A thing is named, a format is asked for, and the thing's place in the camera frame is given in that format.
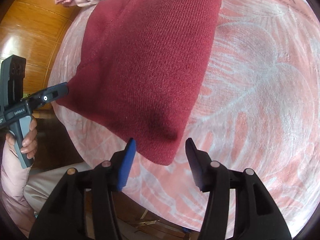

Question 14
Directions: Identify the pink jacket left forearm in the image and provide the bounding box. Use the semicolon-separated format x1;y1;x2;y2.
1;142;35;237

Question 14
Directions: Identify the dark red knit sweater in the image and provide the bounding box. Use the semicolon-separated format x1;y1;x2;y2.
57;0;222;165

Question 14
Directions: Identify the pink patterned bed blanket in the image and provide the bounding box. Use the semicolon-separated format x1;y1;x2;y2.
48;0;319;237

